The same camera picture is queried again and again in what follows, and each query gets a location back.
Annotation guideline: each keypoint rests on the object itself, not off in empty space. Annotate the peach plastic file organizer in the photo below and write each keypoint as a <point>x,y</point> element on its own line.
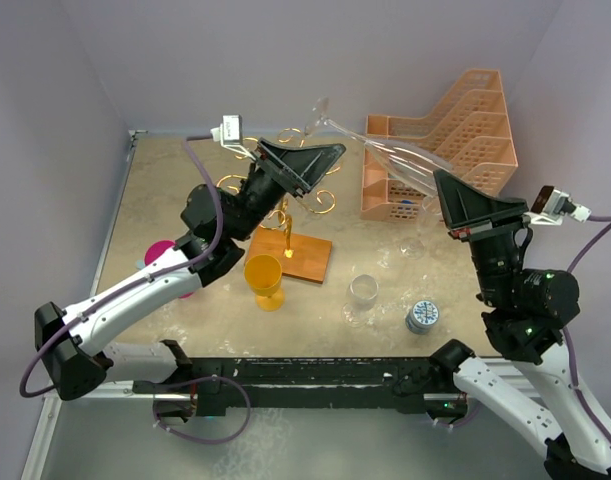
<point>469,127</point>

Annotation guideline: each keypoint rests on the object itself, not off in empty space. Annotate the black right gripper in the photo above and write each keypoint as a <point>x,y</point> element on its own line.
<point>470,213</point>

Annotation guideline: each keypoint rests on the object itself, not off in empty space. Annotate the yellow plastic goblet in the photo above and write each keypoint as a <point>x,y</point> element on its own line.
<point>263,275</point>

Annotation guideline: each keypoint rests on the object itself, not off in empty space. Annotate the blue white patterned tin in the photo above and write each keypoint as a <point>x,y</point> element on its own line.
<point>422,317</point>

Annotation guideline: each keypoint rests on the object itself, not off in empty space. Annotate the gold wine glass rack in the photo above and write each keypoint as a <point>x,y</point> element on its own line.
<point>301,257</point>

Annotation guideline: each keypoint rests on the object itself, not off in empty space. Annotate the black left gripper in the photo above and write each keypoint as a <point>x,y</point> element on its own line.
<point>300,169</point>

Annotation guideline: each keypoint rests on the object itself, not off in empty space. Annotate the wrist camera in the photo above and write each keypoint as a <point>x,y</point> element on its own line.
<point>229,135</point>
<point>552,205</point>

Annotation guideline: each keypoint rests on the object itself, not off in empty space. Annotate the black base frame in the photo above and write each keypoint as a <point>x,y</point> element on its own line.
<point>408,385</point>

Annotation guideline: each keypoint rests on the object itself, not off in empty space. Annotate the pink plastic goblet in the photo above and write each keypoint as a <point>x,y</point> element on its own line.
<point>157,250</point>

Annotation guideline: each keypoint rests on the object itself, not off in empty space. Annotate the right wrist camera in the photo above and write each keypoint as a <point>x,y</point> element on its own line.
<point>552,205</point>

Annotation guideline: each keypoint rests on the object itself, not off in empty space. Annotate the clear wine glass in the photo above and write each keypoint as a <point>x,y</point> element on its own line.
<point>406,162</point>
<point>361,298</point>

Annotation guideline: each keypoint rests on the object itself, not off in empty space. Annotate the clear wine glass front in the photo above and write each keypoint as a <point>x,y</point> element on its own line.
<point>361,298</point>

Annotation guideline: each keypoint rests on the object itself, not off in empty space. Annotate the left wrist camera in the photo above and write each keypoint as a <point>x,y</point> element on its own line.
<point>229,135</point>

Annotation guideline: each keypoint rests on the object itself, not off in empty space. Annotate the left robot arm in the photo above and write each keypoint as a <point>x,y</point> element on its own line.
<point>77,344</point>

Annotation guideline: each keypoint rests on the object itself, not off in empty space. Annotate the clear champagne flute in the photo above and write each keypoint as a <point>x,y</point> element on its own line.
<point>428,216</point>

